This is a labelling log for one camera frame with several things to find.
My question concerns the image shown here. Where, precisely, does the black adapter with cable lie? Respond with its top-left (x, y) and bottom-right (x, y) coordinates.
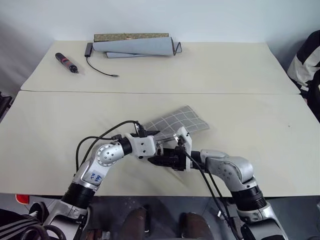
top-left (84, 42), bottom-right (120, 78)

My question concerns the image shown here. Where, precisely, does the rolled grey mat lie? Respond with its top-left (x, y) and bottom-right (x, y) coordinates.
top-left (91, 36), bottom-right (175, 58)

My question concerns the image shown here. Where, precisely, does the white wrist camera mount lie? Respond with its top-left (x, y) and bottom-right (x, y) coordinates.
top-left (129, 133), bottom-right (158, 160)
top-left (174, 126), bottom-right (194, 174)

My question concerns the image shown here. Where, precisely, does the person in black white clothes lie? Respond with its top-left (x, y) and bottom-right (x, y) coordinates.
top-left (286, 30), bottom-right (320, 115)

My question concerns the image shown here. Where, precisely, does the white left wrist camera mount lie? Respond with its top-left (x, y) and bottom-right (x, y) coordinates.
top-left (129, 133), bottom-right (158, 160)

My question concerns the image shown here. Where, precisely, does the long olive patterned box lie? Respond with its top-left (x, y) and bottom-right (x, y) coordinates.
top-left (93, 32), bottom-right (170, 43)

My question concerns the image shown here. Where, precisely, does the dark brown rounded shape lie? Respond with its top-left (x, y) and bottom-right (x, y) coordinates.
top-left (178, 211), bottom-right (210, 240)
top-left (121, 206), bottom-right (148, 240)

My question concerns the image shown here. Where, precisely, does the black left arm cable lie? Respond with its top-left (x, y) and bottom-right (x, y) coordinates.
top-left (75, 120), bottom-right (146, 176)

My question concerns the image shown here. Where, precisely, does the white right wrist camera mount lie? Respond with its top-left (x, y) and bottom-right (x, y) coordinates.
top-left (174, 126), bottom-right (194, 174)

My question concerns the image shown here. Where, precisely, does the black striped clothing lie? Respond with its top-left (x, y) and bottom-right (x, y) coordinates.
top-left (0, 208), bottom-right (50, 240)

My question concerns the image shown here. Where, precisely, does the dark object at table side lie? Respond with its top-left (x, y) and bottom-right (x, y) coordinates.
top-left (0, 90), bottom-right (14, 122)

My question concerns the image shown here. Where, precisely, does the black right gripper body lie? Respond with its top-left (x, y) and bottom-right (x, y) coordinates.
top-left (171, 146), bottom-right (188, 173)

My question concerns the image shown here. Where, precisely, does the black white sneaker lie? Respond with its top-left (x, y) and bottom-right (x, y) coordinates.
top-left (28, 201), bottom-right (50, 224)

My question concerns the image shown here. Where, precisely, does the grey plaid pouch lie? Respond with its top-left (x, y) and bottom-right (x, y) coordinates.
top-left (143, 104), bottom-right (211, 151)

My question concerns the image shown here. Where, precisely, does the black zigzag wire stand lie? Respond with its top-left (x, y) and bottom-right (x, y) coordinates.
top-left (170, 40), bottom-right (183, 56)

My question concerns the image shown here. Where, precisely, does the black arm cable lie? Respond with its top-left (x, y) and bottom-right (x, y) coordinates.
top-left (75, 120), bottom-right (146, 176)
top-left (179, 146), bottom-right (242, 240)

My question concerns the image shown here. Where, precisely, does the black red electric screwdriver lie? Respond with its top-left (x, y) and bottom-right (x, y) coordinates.
top-left (54, 52), bottom-right (81, 75)

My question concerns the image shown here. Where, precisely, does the red object under table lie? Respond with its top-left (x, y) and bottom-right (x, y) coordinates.
top-left (15, 194), bottom-right (31, 205)

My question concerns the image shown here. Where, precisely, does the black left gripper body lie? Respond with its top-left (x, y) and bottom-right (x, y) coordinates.
top-left (155, 140), bottom-right (165, 157)

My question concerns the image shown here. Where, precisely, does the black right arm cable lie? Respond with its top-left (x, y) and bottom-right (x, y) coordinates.
top-left (179, 146), bottom-right (242, 240)

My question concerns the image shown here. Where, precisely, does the black upright bar under table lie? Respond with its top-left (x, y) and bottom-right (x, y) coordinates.
top-left (143, 204), bottom-right (152, 234)

